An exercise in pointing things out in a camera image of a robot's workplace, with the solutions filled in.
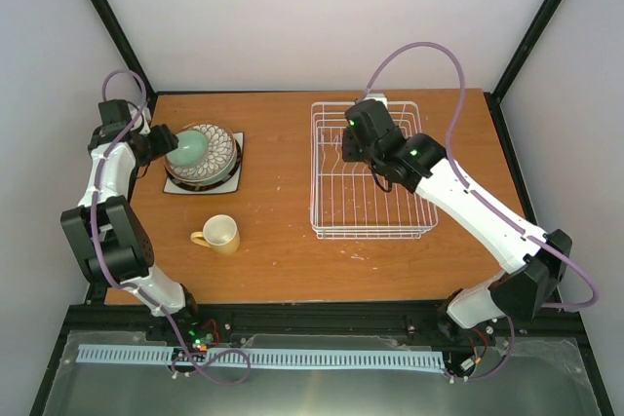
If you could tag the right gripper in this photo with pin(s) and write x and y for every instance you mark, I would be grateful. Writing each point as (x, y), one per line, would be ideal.
(349, 152)

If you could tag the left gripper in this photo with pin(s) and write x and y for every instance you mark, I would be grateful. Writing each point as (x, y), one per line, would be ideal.
(165, 142)

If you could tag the white wire dish rack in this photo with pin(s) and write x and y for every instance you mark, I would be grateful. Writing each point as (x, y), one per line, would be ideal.
(345, 202)

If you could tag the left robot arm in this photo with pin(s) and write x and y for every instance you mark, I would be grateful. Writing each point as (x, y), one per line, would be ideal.
(110, 245)

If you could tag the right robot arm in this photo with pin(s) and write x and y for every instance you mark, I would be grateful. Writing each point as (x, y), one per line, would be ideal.
(529, 257)

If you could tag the square black-rimmed plate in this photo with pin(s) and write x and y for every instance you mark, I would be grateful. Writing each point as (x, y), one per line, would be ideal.
(228, 184)

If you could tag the floral patterned plate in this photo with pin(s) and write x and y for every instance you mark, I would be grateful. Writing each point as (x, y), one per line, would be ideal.
(209, 153)

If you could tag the yellow ceramic mug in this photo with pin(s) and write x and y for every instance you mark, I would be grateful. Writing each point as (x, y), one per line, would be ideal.
(220, 233)

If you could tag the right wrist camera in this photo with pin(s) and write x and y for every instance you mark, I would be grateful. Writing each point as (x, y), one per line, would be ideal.
(378, 97)

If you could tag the light blue cable duct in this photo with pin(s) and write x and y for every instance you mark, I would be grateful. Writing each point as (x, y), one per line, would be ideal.
(270, 359)

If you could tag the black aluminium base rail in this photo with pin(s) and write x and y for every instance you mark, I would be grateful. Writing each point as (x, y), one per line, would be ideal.
(409, 322)

